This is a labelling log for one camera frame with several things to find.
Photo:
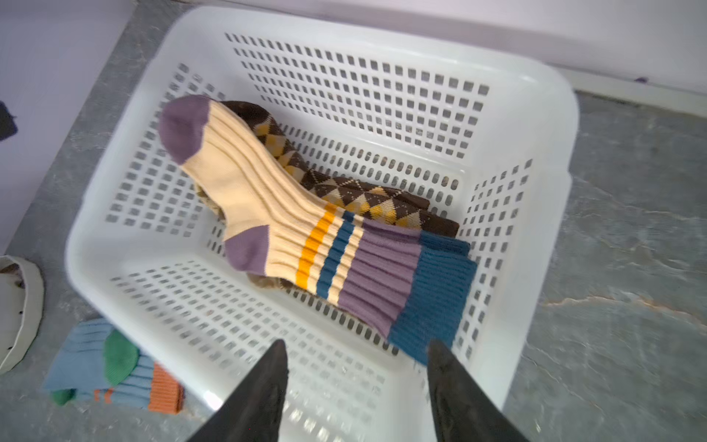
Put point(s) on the green potted plant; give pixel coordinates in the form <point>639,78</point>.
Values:
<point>22,297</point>

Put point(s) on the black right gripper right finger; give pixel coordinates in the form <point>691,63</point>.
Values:
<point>461,410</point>

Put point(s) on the blue green orange sock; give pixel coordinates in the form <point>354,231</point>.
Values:
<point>98,363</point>

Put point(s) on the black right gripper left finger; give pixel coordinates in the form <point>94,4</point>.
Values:
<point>254,410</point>

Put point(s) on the dark brown argyle sock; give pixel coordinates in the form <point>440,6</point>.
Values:
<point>383,204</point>

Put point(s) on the beige purple striped sock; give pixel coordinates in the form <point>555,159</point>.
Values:
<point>409,285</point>

